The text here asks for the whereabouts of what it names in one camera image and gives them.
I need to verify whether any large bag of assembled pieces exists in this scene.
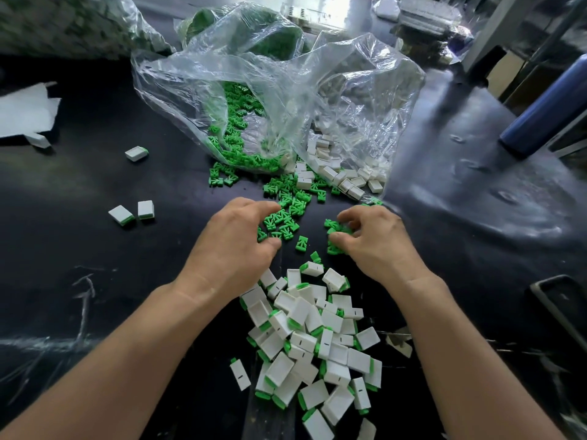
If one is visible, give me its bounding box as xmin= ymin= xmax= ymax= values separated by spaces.
xmin=0 ymin=0 xmax=175 ymax=61

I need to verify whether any pile of assembled white-green pieces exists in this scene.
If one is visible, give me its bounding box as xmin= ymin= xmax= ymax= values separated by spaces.
xmin=238 ymin=259 xmax=383 ymax=440

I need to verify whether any black smartphone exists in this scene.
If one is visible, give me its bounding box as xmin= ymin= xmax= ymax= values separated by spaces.
xmin=530 ymin=274 xmax=587 ymax=354

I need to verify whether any grey machine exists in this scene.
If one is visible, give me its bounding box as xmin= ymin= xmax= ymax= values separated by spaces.
xmin=394 ymin=0 xmax=476 ymax=65

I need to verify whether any person's left forearm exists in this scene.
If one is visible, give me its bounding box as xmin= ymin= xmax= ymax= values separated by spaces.
xmin=0 ymin=284 xmax=226 ymax=440

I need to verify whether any white paper sheet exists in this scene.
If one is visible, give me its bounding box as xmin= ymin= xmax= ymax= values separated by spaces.
xmin=0 ymin=82 xmax=62 ymax=140

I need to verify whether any person's left hand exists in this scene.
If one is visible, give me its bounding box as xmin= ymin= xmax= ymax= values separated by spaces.
xmin=176 ymin=197 xmax=282 ymax=306

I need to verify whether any clear plastic bag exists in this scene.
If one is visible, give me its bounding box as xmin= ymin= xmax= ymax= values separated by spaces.
xmin=131 ymin=2 xmax=427 ymax=193

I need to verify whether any person's right forearm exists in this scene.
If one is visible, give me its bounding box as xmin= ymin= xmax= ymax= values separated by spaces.
xmin=389 ymin=268 xmax=587 ymax=440

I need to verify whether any white metal frame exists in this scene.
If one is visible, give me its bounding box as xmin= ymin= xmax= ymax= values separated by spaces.
xmin=463 ymin=0 xmax=587 ymax=99

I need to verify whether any plastic bag full of green pieces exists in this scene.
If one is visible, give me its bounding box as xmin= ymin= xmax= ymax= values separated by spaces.
xmin=174 ymin=4 xmax=306 ymax=62

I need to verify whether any heap of white caps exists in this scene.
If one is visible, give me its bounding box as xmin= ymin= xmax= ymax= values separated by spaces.
xmin=293 ymin=128 xmax=386 ymax=202

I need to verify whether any empty white shell right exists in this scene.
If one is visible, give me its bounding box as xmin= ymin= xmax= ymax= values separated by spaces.
xmin=383 ymin=327 xmax=414 ymax=359

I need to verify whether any white component box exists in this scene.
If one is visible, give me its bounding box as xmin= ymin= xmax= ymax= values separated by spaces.
xmin=286 ymin=9 xmax=350 ymax=35

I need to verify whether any blue cylinder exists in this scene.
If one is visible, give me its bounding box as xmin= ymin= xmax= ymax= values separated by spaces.
xmin=499 ymin=54 xmax=587 ymax=160

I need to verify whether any pile of green clips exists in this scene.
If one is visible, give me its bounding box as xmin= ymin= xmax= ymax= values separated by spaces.
xmin=206 ymin=82 xmax=386 ymax=255

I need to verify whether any person's right hand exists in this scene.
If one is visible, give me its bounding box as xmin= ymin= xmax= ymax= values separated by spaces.
xmin=327 ymin=204 xmax=432 ymax=292

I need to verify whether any brown cardboard box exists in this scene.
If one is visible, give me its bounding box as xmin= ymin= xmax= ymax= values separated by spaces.
xmin=488 ymin=50 xmax=530 ymax=99

